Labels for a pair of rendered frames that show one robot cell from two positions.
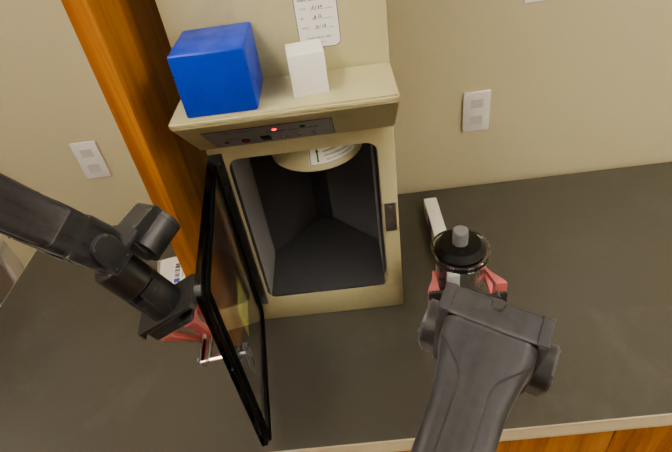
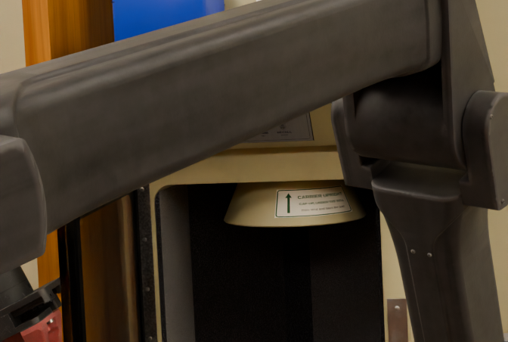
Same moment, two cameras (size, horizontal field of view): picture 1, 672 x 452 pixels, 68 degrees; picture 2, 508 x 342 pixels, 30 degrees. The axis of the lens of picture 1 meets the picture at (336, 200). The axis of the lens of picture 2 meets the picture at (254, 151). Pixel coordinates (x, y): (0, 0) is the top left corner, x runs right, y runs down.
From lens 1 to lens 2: 50 cm
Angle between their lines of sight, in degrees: 35
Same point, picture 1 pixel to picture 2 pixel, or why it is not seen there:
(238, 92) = not seen: hidden behind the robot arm
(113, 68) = not seen: outside the picture
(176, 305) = (21, 298)
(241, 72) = (195, 1)
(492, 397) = not seen: outside the picture
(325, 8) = not seen: outside the picture
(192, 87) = (131, 17)
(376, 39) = not seen: hidden behind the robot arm
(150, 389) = not seen: outside the picture
